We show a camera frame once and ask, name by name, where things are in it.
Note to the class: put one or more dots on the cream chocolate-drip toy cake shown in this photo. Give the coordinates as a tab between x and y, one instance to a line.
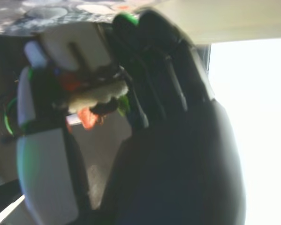
95	96

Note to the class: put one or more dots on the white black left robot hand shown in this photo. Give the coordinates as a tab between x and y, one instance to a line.
166	164

